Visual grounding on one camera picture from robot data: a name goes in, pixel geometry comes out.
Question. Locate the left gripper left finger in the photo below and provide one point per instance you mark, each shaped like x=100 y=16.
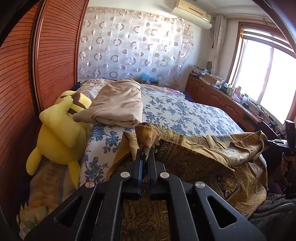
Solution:
x=93 y=212

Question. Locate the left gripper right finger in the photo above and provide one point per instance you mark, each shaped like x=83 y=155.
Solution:
x=195 y=211

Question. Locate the golden patterned cloth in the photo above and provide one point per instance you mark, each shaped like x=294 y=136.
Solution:
x=230 y=164

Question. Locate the person's right hand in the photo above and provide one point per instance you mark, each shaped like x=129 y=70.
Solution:
x=288 y=169

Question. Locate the yellow plush toy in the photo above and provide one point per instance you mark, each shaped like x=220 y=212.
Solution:
x=61 y=139

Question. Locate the blue floral white bedspread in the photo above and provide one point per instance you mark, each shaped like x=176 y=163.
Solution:
x=163 y=106

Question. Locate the long wooden sideboard cabinet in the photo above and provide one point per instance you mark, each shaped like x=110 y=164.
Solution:
x=203 y=93

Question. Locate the cardboard box on cabinet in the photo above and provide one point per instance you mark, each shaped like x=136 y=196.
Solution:
x=211 y=80

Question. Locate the folded beige cloth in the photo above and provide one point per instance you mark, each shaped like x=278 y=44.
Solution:
x=117 y=103

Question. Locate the pink floral blanket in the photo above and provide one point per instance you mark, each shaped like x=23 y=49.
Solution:
x=92 y=87

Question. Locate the blue item on box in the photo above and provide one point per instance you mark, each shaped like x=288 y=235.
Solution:
x=146 y=79

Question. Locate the circle patterned sheer curtain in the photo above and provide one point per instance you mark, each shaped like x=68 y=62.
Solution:
x=122 y=43

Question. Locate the window with wooden frame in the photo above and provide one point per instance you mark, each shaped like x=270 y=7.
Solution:
x=261 y=67

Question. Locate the white wall air conditioner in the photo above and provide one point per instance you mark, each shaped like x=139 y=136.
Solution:
x=193 y=14

